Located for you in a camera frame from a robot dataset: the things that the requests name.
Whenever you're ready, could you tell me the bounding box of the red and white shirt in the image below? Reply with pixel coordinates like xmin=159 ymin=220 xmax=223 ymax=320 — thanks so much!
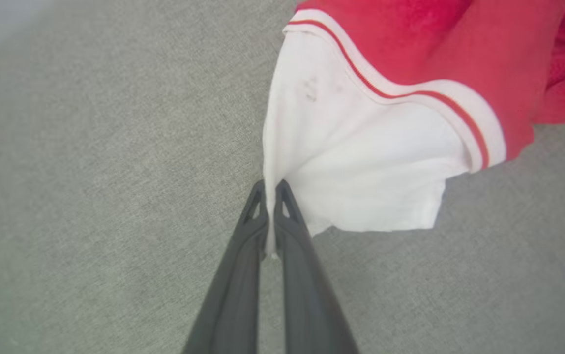
xmin=262 ymin=0 xmax=565 ymax=259

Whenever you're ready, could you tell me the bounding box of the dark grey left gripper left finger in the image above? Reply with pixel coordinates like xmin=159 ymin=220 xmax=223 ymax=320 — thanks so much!
xmin=182 ymin=179 xmax=269 ymax=354

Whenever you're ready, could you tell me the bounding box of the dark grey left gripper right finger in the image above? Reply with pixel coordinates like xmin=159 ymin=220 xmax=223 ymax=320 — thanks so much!
xmin=274 ymin=179 xmax=360 ymax=354

